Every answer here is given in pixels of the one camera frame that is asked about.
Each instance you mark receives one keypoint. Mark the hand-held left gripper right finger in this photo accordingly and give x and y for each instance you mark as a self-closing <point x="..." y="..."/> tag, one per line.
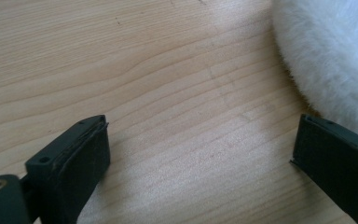
<point x="335" y="155"/>

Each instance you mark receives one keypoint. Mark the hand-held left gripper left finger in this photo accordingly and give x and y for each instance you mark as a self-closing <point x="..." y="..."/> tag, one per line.
<point x="71" y="165"/>

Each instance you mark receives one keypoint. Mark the white fluffy plush item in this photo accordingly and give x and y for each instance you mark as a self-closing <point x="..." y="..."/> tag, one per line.
<point x="332" y="53"/>

